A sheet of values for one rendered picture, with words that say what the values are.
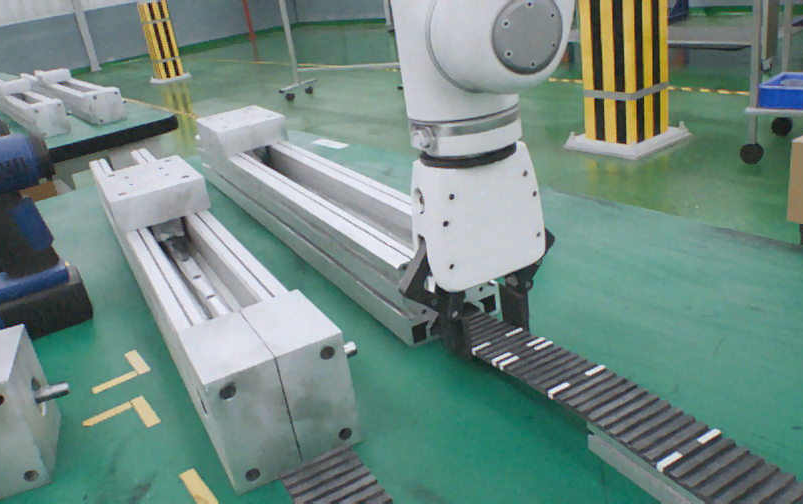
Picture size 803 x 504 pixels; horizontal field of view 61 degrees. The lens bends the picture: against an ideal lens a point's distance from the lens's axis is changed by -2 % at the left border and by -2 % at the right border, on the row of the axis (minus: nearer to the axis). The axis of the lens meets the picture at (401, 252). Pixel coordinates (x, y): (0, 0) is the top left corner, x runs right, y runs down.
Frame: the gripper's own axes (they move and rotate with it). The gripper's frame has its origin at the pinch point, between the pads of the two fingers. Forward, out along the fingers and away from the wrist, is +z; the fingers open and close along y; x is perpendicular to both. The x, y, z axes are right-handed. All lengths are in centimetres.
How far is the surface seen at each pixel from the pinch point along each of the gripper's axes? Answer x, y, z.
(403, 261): 5.7, -4.2, -5.4
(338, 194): 36.0, 2.2, -2.9
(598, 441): -15.5, -1.8, 1.9
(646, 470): -19.3, -1.3, 2.1
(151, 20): 1009, 135, -5
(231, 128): 63, -3, -9
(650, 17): 217, 250, 14
